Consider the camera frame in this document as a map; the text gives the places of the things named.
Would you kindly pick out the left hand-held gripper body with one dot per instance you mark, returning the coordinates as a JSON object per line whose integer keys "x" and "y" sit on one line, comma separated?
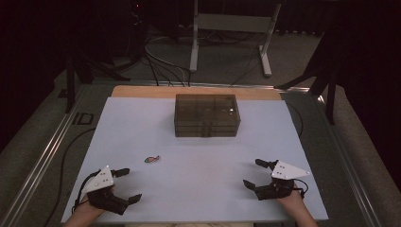
{"x": 101, "y": 183}

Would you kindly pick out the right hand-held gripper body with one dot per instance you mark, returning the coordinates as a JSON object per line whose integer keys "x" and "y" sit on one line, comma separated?
{"x": 285, "y": 171}

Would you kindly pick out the fish sticker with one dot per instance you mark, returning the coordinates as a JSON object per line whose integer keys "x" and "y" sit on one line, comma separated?
{"x": 152, "y": 159}

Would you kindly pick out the smoky transparent drawer box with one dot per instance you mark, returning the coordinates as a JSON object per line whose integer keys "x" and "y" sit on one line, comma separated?
{"x": 205, "y": 108}

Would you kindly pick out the person's left hand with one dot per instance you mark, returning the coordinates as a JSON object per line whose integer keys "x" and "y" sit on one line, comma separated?
{"x": 86, "y": 208}

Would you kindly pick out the person's right hand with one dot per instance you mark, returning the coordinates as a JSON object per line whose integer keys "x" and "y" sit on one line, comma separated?
{"x": 293, "y": 205}

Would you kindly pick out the white table board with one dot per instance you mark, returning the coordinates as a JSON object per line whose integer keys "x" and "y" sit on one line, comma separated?
{"x": 189, "y": 183}

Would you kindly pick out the black stand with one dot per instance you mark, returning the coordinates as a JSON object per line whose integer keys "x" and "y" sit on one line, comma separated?
{"x": 70, "y": 88}
{"x": 330, "y": 101}

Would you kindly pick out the grey metal stand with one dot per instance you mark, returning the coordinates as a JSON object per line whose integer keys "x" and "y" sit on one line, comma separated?
{"x": 233, "y": 22}

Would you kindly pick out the dark equipment with red light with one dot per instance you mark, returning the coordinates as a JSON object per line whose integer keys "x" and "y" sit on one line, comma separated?
{"x": 135, "y": 19}

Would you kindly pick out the aluminium rail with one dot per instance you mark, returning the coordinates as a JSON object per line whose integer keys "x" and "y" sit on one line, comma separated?
{"x": 214, "y": 84}
{"x": 353, "y": 176}
{"x": 38, "y": 171}

